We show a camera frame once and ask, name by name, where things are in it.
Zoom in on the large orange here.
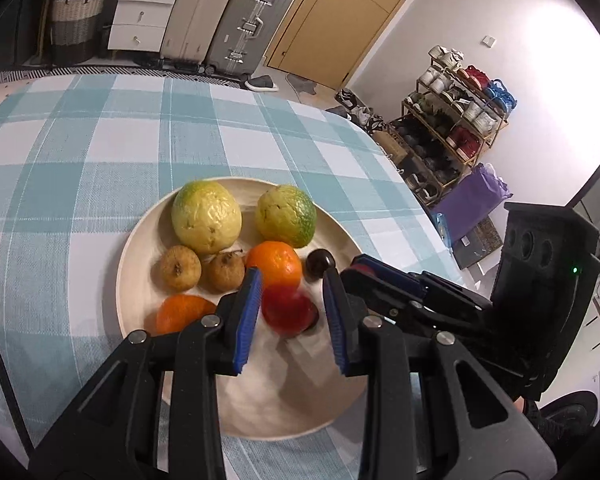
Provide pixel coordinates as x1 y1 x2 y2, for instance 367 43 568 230
246 240 302 289

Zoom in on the woven laundry basket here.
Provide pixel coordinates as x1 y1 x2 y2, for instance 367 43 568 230
50 0 106 66

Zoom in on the green lime fruit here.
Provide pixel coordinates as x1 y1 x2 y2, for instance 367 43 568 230
254 184 317 248

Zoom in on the brown russet fruit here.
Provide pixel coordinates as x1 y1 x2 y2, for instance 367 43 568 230
159 245 202 292

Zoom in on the red tomato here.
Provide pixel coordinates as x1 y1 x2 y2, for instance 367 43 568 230
261 285 320 338

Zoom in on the brown fruit bottom edge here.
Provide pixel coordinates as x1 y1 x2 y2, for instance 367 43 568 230
204 249 246 292

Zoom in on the purple bag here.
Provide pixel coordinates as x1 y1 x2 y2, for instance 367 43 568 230
432 162 513 243

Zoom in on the yellow guava fruit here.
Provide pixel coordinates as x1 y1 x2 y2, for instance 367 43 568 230
171 180 242 256

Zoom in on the small orange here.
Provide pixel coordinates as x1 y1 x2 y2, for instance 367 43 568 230
156 294 216 335

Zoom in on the wooden door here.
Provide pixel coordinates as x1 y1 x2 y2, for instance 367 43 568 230
265 0 406 90

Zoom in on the dark plum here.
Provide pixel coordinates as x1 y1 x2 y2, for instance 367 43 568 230
304 248 336 281

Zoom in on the silver suitcase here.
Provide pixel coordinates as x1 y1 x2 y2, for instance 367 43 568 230
204 0 292 78

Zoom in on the checkered teal tablecloth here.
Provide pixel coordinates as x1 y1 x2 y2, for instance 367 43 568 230
0 72 466 480

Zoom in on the wooden shoe rack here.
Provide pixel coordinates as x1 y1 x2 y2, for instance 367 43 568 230
388 46 518 207

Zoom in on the beige suitcase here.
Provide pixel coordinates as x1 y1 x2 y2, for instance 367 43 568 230
160 0 228 64

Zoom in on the person's right hand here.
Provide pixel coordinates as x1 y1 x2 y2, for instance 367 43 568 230
514 396 526 413

